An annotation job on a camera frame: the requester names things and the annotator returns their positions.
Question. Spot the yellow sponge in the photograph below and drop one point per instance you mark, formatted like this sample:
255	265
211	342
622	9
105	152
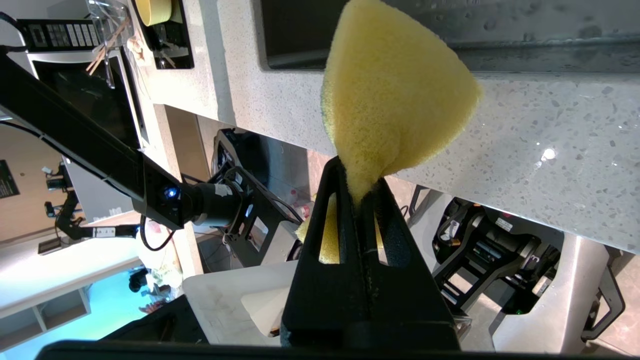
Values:
395	90

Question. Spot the pale yellow bowl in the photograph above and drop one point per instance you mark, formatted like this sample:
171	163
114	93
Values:
152	10

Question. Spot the black induction cooktop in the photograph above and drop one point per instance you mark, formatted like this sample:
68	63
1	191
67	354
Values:
172	45

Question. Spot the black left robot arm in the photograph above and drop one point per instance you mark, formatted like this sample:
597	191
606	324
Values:
75	130

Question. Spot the clear utensil holder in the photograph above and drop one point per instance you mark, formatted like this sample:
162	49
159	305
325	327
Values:
112	30

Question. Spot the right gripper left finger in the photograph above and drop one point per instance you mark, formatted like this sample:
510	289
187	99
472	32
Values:
325	300

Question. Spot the silver microwave oven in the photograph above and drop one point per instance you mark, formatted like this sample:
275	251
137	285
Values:
90	95

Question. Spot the stainless steel sink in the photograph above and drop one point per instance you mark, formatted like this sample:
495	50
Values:
300	30

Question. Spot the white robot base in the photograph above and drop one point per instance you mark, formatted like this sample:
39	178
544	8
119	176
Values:
565	300

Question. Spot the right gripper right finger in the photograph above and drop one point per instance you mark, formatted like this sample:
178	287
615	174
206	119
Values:
415	310

